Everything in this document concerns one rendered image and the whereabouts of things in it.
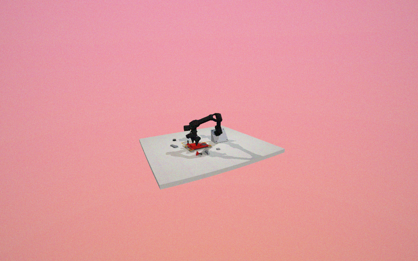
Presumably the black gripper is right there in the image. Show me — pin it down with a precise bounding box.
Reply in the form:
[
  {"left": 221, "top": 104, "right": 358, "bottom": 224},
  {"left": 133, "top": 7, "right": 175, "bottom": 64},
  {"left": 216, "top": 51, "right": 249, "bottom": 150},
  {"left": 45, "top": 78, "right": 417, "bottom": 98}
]
[{"left": 190, "top": 130, "right": 201, "bottom": 146}]

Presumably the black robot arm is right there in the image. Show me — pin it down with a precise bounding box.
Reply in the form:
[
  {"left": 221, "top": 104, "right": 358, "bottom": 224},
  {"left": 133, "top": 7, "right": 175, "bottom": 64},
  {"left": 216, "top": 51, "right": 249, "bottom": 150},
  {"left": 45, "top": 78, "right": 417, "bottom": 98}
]
[{"left": 184, "top": 113, "right": 223, "bottom": 139}]

